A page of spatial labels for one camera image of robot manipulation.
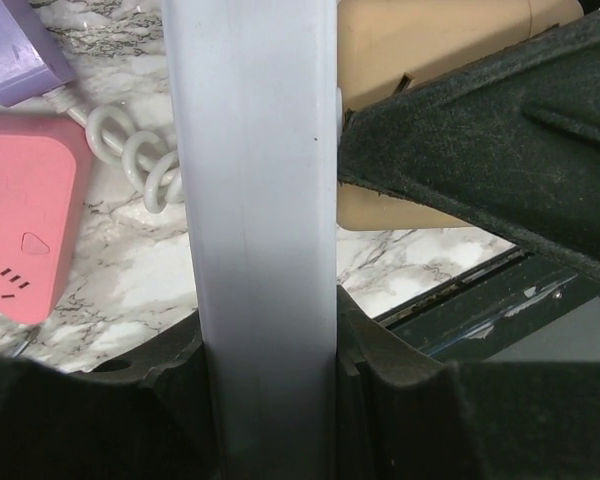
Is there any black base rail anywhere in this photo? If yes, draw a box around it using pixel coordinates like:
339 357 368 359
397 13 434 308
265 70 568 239
375 248 600 361

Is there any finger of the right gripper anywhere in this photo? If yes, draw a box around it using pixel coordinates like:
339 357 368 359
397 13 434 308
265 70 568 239
338 10 600 283

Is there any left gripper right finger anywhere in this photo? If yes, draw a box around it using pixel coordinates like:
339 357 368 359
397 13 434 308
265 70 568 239
336 290 600 479

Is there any beige cube plug adapter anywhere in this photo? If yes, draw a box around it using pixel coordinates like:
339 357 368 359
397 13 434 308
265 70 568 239
338 1 591 239

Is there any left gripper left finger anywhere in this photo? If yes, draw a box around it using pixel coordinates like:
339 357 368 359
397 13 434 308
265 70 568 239
0 313 220 479

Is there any purple power strip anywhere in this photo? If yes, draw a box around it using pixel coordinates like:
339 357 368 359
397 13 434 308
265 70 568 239
0 0 76 107

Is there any pink triangular socket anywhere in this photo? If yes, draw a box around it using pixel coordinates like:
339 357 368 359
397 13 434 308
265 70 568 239
0 114 92 325

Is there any white power strip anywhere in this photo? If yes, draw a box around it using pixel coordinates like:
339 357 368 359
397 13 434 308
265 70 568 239
162 1 342 479

